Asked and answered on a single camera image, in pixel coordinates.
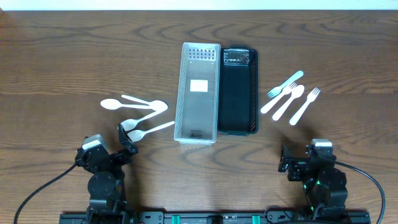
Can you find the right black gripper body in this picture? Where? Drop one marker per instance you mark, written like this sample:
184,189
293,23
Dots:
294,165

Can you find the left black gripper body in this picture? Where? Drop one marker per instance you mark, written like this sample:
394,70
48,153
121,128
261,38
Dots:
115,156

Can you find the white spoon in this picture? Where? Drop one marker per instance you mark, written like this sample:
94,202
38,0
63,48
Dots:
113,104
130,124
137,135

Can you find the white spoon bowl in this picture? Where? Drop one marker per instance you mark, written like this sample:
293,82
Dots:
155,105

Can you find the white fork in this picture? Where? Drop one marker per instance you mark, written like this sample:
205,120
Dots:
310,98
285,91

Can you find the mint green plastic fork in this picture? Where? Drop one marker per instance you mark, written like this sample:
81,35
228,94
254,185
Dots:
276,90

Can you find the white spoon among forks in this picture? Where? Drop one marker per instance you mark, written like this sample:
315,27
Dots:
295,93

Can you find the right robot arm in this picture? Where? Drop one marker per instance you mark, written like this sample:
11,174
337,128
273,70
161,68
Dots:
324,185

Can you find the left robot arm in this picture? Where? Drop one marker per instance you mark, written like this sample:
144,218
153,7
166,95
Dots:
106,186

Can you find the white perforated plastic basket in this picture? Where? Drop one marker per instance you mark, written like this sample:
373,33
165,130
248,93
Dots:
198,88

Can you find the black perforated plastic basket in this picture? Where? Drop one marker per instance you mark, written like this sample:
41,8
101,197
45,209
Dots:
238,95

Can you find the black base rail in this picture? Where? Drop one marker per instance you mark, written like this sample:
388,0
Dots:
271,216

